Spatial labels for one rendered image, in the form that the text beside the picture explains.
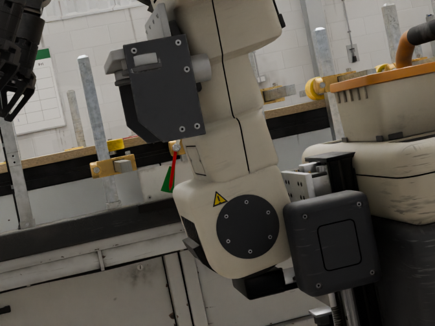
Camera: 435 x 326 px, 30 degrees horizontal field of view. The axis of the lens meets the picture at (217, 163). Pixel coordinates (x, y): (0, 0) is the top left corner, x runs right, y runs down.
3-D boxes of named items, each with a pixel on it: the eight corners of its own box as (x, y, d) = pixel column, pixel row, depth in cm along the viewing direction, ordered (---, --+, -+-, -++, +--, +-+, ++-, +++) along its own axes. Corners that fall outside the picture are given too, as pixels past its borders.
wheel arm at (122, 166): (134, 173, 222) (131, 158, 222) (122, 176, 221) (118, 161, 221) (121, 170, 265) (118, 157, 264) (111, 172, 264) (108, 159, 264)
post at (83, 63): (120, 209, 246) (88, 54, 244) (109, 212, 246) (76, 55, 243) (120, 209, 250) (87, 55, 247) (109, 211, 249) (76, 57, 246)
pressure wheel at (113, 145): (134, 170, 264) (127, 135, 263) (119, 174, 257) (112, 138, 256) (114, 173, 268) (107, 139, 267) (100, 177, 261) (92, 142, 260)
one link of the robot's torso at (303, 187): (333, 284, 154) (308, 156, 152) (392, 314, 126) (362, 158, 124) (197, 317, 149) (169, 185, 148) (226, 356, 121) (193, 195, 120)
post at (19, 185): (35, 226, 241) (4, 77, 238) (19, 229, 240) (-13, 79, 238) (36, 224, 245) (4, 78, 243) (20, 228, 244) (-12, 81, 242)
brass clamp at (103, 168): (137, 170, 246) (134, 153, 245) (93, 179, 243) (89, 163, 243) (135, 169, 252) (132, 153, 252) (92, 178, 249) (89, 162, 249)
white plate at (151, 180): (226, 184, 252) (219, 153, 251) (144, 202, 247) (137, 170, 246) (225, 184, 252) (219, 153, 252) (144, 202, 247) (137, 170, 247)
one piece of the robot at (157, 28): (202, 132, 154) (180, 20, 153) (231, 129, 127) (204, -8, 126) (120, 149, 152) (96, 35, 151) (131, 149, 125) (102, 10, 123)
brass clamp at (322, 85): (359, 85, 259) (356, 70, 259) (320, 93, 257) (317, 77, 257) (353, 86, 265) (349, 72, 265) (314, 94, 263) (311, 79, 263)
